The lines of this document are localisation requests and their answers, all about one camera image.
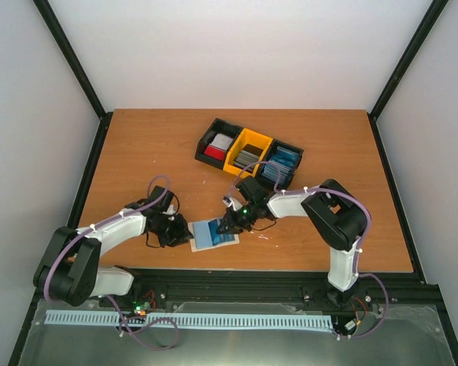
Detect blue credit card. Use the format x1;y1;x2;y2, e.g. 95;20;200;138
192;221;213;250
208;217;236;245

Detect black left frame post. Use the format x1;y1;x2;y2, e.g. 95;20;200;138
32;0;107;120

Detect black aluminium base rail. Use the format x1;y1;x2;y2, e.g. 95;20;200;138
34;266;442;317

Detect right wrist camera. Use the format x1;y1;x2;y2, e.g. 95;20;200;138
222;195;243;211

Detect grey card stack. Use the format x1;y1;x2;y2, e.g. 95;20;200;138
233;144;263;169

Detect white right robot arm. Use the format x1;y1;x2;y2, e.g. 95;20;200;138
216;177;371;293

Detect light blue cable duct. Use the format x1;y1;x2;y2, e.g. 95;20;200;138
44;310;333;332

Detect red and white card stack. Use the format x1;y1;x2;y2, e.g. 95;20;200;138
204;133;234;161

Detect beige card holder wallet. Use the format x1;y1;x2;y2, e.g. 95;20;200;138
188;218;240;252

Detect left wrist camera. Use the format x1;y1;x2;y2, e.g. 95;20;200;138
164;204;176;220

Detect black right frame post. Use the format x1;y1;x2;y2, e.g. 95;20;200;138
369;0;450;119

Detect blue card stack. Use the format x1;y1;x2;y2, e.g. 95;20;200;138
262;149;298;185

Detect yellow middle card bin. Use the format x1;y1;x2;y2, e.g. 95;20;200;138
223;128;273;175

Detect black card bin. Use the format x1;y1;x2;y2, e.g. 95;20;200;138
256;140;304;189
195;118;243;170

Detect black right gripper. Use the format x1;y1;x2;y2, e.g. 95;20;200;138
216;202;259;236

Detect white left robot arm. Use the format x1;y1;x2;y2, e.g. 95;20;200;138
33;185;193;307

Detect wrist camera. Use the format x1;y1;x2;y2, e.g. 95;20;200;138
164;204;176;220
222;195;243;211

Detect metal front plate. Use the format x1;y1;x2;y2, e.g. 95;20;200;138
18;300;458;365

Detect black frame post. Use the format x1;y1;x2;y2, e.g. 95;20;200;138
369;0;450;119
32;0;107;120

